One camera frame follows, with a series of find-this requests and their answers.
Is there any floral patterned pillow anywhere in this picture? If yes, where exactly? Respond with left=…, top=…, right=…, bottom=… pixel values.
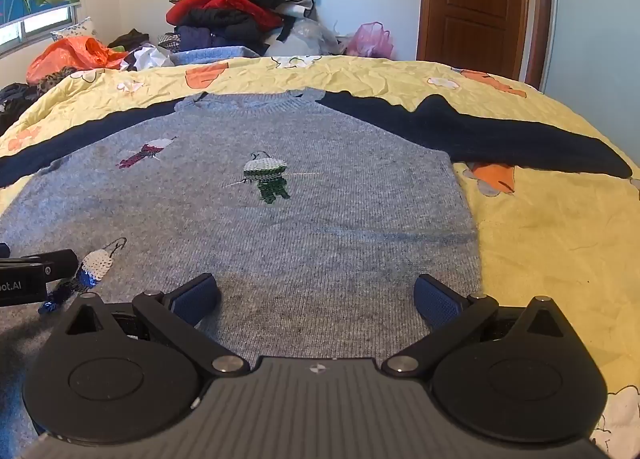
left=50, top=16, right=99, bottom=42

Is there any yellow printed quilt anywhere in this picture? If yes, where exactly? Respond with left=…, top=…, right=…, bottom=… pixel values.
left=0, top=55, right=640, bottom=459

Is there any white crumpled bag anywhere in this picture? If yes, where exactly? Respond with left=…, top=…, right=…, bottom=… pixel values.
left=126, top=46, right=174, bottom=72

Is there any brown wooden door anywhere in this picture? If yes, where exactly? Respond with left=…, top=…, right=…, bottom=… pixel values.
left=417, top=0, right=531, bottom=77

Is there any white wardrobe with flower decals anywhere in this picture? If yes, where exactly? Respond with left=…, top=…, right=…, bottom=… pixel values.
left=542, top=0, right=640, bottom=166

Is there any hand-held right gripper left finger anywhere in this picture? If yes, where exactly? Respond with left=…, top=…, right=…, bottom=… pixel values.
left=65, top=273, right=251, bottom=381

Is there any window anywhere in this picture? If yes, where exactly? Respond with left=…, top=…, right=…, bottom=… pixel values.
left=0, top=4, right=81, bottom=58

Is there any dark clothes heap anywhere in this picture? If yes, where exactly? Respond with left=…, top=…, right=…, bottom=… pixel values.
left=0, top=83, right=43, bottom=136

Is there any translucent plastic bag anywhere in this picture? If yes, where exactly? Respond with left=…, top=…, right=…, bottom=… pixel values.
left=265, top=19, right=347, bottom=58

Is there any pile of clothes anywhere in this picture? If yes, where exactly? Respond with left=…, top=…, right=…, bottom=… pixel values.
left=166, top=0, right=326, bottom=57

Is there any pink plastic bag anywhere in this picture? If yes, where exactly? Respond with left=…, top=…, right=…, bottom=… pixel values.
left=345, top=21, right=396, bottom=60

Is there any orange cloth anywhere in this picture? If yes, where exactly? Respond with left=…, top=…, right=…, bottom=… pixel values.
left=26, top=36, right=129, bottom=84

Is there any brown door frame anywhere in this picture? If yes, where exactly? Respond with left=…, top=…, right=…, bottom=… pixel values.
left=522, top=0, right=557, bottom=90

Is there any dark olive cloth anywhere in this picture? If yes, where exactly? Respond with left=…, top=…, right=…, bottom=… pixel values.
left=107, top=29, right=151, bottom=52

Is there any leopard print cloth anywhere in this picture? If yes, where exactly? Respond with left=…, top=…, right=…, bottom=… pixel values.
left=34, top=67, right=79, bottom=90

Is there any light blue knit cloth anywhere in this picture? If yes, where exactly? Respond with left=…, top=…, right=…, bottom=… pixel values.
left=170, top=45, right=262, bottom=68

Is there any grey sweater with navy sleeves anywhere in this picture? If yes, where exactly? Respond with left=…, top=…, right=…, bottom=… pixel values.
left=0, top=90, right=634, bottom=459

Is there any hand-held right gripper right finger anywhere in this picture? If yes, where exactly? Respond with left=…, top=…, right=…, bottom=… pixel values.
left=381, top=273, right=577, bottom=381

